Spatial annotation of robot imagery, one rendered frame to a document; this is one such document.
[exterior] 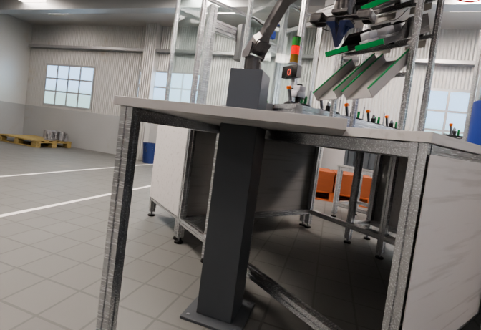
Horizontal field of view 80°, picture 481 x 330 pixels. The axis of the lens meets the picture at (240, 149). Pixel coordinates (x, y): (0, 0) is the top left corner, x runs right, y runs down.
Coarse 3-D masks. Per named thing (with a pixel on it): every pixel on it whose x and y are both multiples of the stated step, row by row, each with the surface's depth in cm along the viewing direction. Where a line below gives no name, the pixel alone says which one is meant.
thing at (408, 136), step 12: (300, 132) 118; (348, 132) 96; (360, 132) 92; (372, 132) 89; (384, 132) 86; (396, 132) 83; (408, 132) 81; (420, 132) 78; (432, 132) 76; (444, 144) 81; (456, 144) 86; (468, 144) 92
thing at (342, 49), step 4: (380, 24) 125; (372, 28) 123; (376, 28) 124; (356, 32) 136; (360, 32) 137; (348, 36) 134; (352, 36) 135; (356, 36) 136; (360, 36) 137; (348, 40) 134; (352, 40) 135; (356, 40) 136; (360, 40) 137; (344, 44) 133; (348, 44) 134; (352, 44) 119; (356, 44) 120; (340, 48) 121; (344, 48) 119; (348, 48) 118; (352, 48) 119; (328, 52) 128; (332, 52) 125; (336, 52) 123; (340, 52) 122; (328, 56) 130
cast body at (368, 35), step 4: (364, 32) 114; (368, 32) 112; (372, 32) 112; (376, 32) 113; (364, 36) 114; (368, 36) 112; (372, 36) 112; (376, 36) 113; (364, 40) 114; (368, 40) 112; (372, 40) 112
